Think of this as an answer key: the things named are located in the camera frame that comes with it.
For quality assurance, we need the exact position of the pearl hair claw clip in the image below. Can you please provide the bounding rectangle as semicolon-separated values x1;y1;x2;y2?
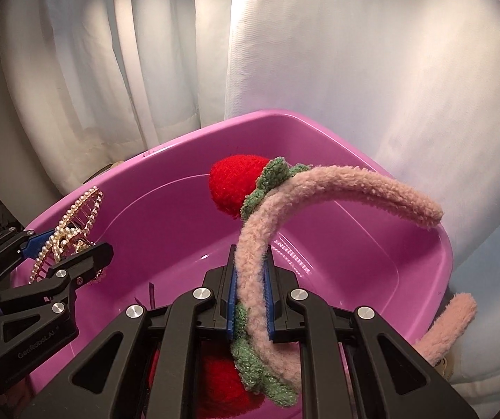
28;186;104;284

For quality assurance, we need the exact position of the pink strawberry plush headband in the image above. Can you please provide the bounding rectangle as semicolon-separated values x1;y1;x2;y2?
146;153;479;416

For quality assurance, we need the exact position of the pink plastic bin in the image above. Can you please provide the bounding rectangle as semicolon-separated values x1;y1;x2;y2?
32;112;472;418

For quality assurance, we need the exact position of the white curtain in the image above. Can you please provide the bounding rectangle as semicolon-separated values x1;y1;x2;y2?
0;0;500;416

